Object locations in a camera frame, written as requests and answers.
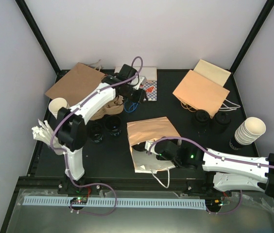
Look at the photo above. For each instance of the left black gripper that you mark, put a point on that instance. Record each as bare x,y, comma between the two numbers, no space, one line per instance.
139,97

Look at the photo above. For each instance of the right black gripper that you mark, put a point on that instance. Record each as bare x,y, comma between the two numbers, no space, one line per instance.
175,141

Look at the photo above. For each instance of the orange kraft paper bag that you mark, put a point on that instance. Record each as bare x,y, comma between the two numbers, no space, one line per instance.
141,136

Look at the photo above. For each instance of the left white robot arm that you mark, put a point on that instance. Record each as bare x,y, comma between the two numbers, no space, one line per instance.
69,136

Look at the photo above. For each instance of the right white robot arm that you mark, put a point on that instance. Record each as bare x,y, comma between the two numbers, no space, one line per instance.
229,172

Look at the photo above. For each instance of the stack of pulp cup carriers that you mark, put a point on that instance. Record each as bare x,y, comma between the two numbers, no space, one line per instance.
113,107

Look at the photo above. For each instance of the checkered printed paper bag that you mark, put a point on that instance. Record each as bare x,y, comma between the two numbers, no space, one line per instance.
151,85

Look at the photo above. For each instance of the black lid stack left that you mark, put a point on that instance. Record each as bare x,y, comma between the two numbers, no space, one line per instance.
201,118

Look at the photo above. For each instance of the black lid stack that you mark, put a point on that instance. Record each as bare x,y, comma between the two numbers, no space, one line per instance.
220,122
201,118

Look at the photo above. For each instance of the brown flat paper bag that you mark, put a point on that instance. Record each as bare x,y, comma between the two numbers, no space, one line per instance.
77,84

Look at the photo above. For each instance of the black lid stack right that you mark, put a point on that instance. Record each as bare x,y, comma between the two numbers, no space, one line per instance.
220,122

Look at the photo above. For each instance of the orange flat bag right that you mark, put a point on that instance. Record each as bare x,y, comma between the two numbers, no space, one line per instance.
201,93

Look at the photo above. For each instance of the left stack of paper cups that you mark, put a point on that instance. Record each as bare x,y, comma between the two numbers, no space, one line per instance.
56,104

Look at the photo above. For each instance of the stack of paper cups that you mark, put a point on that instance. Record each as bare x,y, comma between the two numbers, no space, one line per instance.
56,104
247,133

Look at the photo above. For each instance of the right stack of paper cups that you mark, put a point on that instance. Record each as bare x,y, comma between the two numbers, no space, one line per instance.
247,133

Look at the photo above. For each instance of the tan flat paper bag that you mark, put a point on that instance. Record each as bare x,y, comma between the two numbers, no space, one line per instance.
212,72

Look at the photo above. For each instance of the bundle of wrapped straws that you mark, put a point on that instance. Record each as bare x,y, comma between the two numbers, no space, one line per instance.
43,133

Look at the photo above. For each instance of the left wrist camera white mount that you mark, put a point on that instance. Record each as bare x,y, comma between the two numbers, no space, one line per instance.
137,82

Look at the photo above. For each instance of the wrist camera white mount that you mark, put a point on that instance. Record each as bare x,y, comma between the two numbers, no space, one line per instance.
150,148
137,82

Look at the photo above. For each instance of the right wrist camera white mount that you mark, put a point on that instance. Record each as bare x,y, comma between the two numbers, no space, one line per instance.
150,148

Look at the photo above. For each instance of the right black frame post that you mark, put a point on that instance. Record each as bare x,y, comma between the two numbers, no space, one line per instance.
265,11

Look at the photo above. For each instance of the black frame post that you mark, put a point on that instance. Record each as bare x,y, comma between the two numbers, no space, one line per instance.
38,34
265,11

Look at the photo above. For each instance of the blue slotted cable duct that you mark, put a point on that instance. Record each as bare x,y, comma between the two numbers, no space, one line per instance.
111,202

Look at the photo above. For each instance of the left black frame post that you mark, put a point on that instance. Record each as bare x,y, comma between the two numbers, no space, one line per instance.
38,34

